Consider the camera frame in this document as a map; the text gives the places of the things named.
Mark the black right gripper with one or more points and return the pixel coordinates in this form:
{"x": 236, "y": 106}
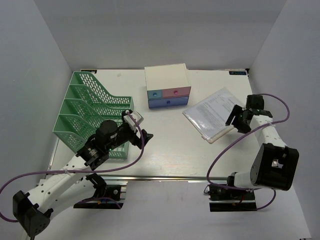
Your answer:
{"x": 236, "y": 111}

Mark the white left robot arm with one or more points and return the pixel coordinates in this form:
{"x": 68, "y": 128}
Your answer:
{"x": 79, "y": 179}

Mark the clear document folder with papers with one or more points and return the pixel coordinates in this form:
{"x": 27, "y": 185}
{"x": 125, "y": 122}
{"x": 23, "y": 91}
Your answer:
{"x": 210, "y": 115}

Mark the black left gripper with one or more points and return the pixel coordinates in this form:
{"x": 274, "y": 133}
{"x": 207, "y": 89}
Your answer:
{"x": 135, "y": 140}

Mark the aluminium table edge rail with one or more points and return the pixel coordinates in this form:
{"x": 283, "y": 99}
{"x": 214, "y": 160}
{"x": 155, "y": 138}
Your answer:
{"x": 116, "y": 177}

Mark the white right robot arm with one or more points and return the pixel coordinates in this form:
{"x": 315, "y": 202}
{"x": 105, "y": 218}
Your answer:
{"x": 275, "y": 164}

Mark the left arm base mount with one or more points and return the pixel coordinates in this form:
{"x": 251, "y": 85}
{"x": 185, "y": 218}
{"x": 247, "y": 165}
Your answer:
{"x": 105, "y": 196}

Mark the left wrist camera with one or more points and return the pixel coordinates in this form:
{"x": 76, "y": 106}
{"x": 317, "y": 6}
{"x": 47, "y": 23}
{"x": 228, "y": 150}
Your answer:
{"x": 137, "y": 119}

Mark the green file organizer rack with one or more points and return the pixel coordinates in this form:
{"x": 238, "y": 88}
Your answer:
{"x": 86, "y": 104}

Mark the light blue drawer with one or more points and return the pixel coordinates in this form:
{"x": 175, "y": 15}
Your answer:
{"x": 154, "y": 94}

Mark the pink drawer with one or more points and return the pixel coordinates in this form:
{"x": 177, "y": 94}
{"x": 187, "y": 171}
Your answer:
{"x": 176, "y": 92}

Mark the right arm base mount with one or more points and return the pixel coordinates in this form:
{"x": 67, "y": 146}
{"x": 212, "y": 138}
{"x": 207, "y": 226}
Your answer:
{"x": 229, "y": 200}

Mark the cream drawer cabinet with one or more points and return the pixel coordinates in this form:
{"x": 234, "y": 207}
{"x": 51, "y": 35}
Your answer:
{"x": 163, "y": 77}

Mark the purple-blue wide drawer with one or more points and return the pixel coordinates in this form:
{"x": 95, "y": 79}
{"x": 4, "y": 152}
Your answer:
{"x": 168, "y": 102}

